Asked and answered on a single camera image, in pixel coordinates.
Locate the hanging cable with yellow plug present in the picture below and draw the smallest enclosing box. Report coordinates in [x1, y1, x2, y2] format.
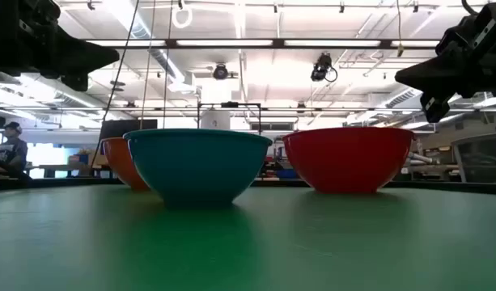
[395, 0, 405, 58]

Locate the white hanging ring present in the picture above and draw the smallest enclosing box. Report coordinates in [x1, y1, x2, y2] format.
[171, 2, 193, 30]

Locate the black overhead light rail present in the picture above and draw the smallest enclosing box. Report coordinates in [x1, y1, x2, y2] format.
[83, 38, 441, 50]

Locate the round black ceiling fixture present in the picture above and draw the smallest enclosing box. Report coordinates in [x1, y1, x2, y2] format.
[212, 62, 230, 81]

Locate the red plastic bowl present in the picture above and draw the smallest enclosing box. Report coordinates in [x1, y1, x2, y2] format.
[282, 126, 416, 194]

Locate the black ceiling camera with cable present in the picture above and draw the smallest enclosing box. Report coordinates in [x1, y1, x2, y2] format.
[310, 52, 339, 83]

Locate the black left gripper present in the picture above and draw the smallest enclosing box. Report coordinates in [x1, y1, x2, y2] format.
[0, 0, 121, 92]

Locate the thin black hanging cable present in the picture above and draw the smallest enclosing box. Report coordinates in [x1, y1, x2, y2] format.
[139, 0, 157, 130]
[91, 0, 141, 167]

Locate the person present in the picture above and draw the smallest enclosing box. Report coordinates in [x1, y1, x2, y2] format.
[0, 121, 29, 181]

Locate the teal plastic bowl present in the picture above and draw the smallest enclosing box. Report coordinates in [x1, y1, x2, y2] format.
[123, 128, 273, 209]

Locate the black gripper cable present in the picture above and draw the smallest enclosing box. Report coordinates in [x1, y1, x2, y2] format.
[460, 0, 481, 17]

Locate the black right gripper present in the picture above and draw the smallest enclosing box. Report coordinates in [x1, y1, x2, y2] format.
[394, 1, 496, 124]

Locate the orange plastic bowl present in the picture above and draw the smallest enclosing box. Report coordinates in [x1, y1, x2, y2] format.
[100, 137, 150, 192]

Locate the black monitor screen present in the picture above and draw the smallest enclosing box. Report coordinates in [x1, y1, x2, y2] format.
[98, 118, 159, 142]

